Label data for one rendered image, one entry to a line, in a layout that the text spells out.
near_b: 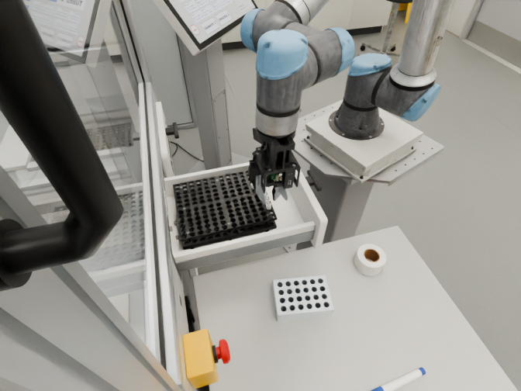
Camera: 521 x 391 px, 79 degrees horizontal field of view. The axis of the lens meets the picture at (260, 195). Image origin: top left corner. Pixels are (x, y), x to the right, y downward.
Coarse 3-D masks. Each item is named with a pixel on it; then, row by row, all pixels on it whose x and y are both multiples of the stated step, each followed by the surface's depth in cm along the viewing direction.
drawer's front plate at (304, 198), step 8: (296, 176) 79; (304, 176) 78; (304, 184) 76; (296, 192) 82; (304, 192) 76; (312, 192) 74; (296, 200) 83; (304, 200) 77; (312, 200) 73; (304, 208) 78; (312, 208) 72; (320, 208) 71; (304, 216) 79; (312, 216) 73; (320, 216) 70; (320, 224) 70; (320, 232) 72; (312, 240) 77; (320, 240) 74
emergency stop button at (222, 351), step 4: (220, 340) 56; (224, 340) 56; (220, 344) 55; (224, 344) 55; (216, 348) 55; (220, 348) 54; (224, 348) 54; (228, 348) 55; (216, 352) 55; (220, 352) 54; (224, 352) 54; (228, 352) 54; (220, 356) 55; (224, 356) 54; (228, 356) 54; (224, 360) 54; (228, 360) 54
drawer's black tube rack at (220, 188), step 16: (224, 176) 82; (240, 176) 82; (176, 192) 78; (192, 192) 82; (208, 192) 83; (224, 192) 79; (240, 192) 79; (176, 208) 75; (192, 208) 75; (208, 208) 75; (224, 208) 75; (240, 208) 75; (256, 208) 75; (192, 224) 75; (208, 224) 72; (224, 224) 72; (240, 224) 75; (256, 224) 76; (272, 224) 76; (192, 240) 72; (208, 240) 72
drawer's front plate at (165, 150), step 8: (160, 104) 101; (160, 112) 98; (160, 120) 95; (160, 128) 92; (160, 136) 90; (168, 136) 106; (160, 144) 87; (168, 144) 96; (160, 152) 85; (168, 152) 89; (168, 160) 85; (168, 168) 87; (168, 176) 89
